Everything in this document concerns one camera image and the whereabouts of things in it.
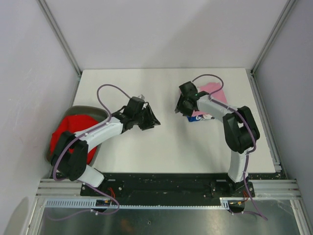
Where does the right aluminium frame post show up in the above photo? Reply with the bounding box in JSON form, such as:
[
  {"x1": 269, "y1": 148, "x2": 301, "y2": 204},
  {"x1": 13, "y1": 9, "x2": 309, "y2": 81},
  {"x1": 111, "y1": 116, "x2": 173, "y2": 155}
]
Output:
[{"x1": 250, "y1": 0, "x2": 298, "y2": 74}]

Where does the aluminium frame post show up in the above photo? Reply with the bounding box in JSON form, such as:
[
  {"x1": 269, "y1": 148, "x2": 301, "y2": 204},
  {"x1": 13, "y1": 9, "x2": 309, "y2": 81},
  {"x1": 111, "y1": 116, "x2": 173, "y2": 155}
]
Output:
[
  {"x1": 250, "y1": 0, "x2": 298, "y2": 74},
  {"x1": 36, "y1": 0, "x2": 82, "y2": 77}
]

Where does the red t shirt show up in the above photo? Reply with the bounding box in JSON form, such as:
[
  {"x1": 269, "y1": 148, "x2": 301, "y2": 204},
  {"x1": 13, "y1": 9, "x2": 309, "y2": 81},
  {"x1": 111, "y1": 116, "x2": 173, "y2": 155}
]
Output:
[{"x1": 50, "y1": 115, "x2": 99, "y2": 157}]

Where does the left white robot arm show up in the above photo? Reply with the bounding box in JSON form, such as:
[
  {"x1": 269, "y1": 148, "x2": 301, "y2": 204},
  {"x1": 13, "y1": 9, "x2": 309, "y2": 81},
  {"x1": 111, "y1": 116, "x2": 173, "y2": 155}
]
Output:
[{"x1": 50, "y1": 96, "x2": 160, "y2": 196}]

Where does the pink t shirt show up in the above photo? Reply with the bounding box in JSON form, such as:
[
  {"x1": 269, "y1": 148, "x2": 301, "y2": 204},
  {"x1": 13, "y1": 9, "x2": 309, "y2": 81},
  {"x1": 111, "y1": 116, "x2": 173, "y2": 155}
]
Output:
[{"x1": 192, "y1": 82, "x2": 227, "y2": 116}]

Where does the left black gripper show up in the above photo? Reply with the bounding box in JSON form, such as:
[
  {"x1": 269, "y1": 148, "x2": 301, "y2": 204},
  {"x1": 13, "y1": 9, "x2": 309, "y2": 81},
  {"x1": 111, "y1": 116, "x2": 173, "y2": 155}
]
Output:
[{"x1": 133, "y1": 105, "x2": 160, "y2": 131}]

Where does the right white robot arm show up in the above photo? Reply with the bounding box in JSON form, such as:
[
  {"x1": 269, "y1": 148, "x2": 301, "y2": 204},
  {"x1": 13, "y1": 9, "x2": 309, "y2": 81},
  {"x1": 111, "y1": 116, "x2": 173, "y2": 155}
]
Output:
[{"x1": 175, "y1": 81, "x2": 260, "y2": 196}]

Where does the left aluminium frame post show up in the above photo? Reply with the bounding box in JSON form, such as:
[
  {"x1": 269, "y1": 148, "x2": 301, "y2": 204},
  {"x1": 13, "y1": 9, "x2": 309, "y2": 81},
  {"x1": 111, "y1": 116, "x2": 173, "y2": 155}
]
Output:
[{"x1": 36, "y1": 0, "x2": 82, "y2": 77}]

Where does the blue printed t shirt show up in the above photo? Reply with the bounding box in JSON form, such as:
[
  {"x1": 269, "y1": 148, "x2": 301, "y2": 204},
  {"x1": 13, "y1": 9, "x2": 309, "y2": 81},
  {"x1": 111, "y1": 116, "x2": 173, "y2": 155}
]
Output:
[{"x1": 187, "y1": 114, "x2": 214, "y2": 122}]

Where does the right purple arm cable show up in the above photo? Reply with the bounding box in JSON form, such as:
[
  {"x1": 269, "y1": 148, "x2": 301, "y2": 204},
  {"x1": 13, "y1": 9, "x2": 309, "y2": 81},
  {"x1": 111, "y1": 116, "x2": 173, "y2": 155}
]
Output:
[{"x1": 192, "y1": 74, "x2": 257, "y2": 183}]

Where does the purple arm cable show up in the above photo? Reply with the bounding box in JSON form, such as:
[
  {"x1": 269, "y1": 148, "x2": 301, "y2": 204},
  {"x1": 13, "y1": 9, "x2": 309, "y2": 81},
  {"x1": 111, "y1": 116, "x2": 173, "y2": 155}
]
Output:
[
  {"x1": 192, "y1": 74, "x2": 257, "y2": 183},
  {"x1": 52, "y1": 84, "x2": 133, "y2": 182}
]

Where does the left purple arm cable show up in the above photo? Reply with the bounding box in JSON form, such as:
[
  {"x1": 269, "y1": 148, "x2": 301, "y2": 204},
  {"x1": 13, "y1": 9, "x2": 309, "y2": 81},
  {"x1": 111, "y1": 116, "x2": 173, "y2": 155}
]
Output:
[{"x1": 52, "y1": 84, "x2": 133, "y2": 182}]

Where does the white slotted cable duct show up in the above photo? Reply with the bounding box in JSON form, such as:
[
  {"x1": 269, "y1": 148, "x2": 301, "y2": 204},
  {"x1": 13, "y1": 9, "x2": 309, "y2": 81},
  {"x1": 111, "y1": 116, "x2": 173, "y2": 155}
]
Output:
[{"x1": 44, "y1": 197, "x2": 245, "y2": 211}]

